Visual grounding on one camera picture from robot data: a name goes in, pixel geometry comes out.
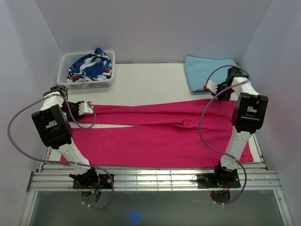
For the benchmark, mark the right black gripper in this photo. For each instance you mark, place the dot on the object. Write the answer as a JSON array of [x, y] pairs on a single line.
[[221, 98]]

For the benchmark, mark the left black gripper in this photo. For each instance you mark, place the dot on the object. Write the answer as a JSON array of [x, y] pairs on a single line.
[[75, 116]]

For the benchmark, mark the magenta trousers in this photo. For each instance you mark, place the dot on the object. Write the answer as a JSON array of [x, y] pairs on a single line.
[[189, 134]]

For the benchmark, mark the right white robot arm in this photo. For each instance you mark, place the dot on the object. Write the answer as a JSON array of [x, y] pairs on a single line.
[[247, 117]]

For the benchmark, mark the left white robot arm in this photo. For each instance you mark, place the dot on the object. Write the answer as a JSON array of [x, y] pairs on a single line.
[[52, 122]]

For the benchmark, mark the folded light blue trousers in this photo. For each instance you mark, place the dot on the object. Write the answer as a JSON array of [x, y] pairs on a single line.
[[197, 70]]

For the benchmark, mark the blue white patterned garment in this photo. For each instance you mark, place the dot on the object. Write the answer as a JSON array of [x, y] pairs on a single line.
[[95, 66]]

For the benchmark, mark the white plastic basket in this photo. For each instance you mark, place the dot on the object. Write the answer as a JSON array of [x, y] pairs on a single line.
[[69, 59]]

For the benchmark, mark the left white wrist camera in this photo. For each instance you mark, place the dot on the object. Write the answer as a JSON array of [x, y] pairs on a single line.
[[85, 108]]

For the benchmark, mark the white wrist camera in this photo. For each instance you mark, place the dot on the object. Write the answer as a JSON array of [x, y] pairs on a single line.
[[210, 86], [85, 108]]

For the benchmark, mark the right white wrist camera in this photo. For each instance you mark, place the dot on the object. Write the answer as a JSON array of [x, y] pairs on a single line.
[[210, 86]]

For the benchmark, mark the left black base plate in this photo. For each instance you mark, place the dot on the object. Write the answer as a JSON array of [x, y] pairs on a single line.
[[105, 182]]

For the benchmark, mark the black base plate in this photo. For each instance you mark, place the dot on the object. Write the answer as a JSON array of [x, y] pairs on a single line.
[[210, 180], [105, 182]]

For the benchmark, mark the aluminium rail frame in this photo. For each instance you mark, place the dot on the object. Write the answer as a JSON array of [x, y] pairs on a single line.
[[52, 177]]

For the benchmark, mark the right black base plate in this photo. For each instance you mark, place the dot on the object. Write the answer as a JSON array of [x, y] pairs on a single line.
[[210, 180]]

